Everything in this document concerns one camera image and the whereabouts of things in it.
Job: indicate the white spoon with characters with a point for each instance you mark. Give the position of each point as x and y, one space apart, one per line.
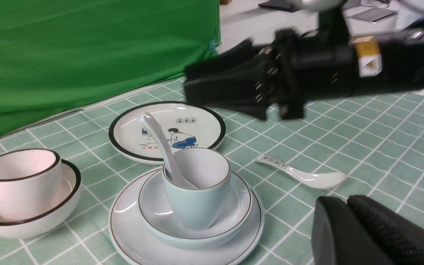
319 181

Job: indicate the white cup black rim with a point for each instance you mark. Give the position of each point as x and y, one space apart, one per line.
30 183

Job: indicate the pale blue cup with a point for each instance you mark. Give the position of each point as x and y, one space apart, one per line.
199 206

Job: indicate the blue binder clip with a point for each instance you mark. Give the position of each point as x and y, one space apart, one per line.
214 45

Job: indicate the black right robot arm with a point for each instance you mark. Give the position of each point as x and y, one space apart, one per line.
386 63

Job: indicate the illustrated plate black rim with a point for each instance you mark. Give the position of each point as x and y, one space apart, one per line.
185 126

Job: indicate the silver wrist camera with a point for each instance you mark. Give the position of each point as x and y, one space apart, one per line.
331 21

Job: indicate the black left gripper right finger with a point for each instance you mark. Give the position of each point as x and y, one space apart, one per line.
400 239

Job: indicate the green checkered tablecloth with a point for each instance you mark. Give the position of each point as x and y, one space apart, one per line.
378 142

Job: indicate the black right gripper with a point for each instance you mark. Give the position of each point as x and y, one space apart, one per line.
298 68

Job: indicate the plain white ceramic spoon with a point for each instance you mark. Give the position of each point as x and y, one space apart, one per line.
172 173

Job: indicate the pale blue plate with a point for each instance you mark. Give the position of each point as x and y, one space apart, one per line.
138 246

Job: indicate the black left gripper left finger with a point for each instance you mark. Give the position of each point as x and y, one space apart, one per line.
338 238

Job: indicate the white bowl black rim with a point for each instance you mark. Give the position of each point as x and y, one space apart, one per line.
70 196

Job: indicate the green backdrop cloth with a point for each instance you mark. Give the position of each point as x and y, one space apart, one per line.
57 55

